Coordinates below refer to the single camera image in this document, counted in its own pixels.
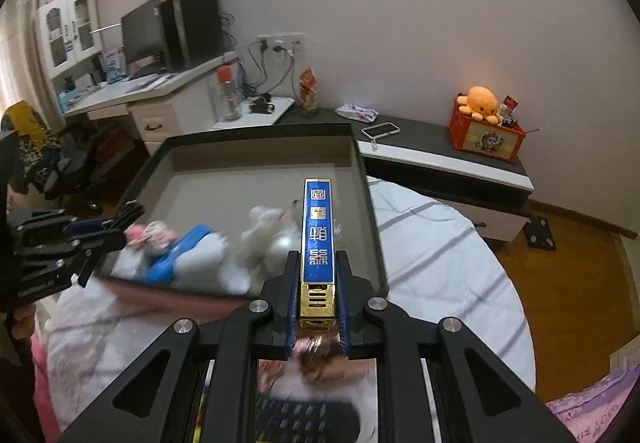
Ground white glass-door cabinet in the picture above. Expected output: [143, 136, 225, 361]
[35, 0, 103, 81]

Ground white striped tablecloth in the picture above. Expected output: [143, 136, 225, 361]
[47, 176, 533, 443]

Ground black computer tower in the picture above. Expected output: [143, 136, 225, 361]
[159, 0, 224, 72]

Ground black remote control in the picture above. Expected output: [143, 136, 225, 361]
[256, 397, 362, 443]

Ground white desk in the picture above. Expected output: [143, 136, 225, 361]
[60, 50, 241, 156]

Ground beige curtain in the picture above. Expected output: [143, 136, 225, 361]
[0, 0, 48, 111]

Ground black metal bracket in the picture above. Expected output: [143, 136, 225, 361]
[525, 216, 557, 251]

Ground white nightstand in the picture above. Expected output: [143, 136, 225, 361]
[212, 96, 296, 130]

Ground pink cat figure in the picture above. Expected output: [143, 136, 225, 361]
[122, 220, 178, 256]

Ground blue white carton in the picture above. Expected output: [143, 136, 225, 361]
[100, 48, 127, 84]

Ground pink bed cover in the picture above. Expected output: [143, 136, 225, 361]
[30, 338, 63, 443]

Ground pink storage box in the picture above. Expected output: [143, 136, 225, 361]
[95, 123, 390, 319]

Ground red snack bag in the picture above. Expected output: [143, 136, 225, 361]
[298, 67, 319, 114]

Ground black white low cabinet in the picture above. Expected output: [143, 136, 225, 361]
[277, 107, 533, 244]

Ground clear bottle orange cap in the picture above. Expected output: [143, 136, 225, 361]
[216, 64, 240, 121]

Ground yellow patterned cloth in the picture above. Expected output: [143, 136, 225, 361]
[2, 100, 56, 159]

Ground blue gold slim box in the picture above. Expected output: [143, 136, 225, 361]
[298, 178, 337, 334]

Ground blue tube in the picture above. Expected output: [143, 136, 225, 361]
[145, 223, 216, 284]

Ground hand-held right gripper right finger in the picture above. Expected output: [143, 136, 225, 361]
[336, 248, 576, 443]

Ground black monitor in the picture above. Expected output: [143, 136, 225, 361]
[121, 0, 168, 66]

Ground person's left hand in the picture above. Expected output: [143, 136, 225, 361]
[7, 305, 36, 341]

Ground black office chair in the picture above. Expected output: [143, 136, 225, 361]
[10, 123, 103, 206]

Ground white plastic packet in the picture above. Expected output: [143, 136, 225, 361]
[335, 103, 380, 121]

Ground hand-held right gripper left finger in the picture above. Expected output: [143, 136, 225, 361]
[55, 248, 301, 443]

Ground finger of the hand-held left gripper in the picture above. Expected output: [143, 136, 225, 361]
[62, 217, 118, 244]
[71, 230, 128, 288]

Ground red picture storage box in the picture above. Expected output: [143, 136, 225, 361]
[447, 96, 527, 164]

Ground smartphone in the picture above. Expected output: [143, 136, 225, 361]
[361, 122, 403, 141]

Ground orange octopus plush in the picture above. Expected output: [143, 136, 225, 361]
[456, 86, 501, 120]

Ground black power cables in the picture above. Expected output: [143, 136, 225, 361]
[245, 40, 296, 96]

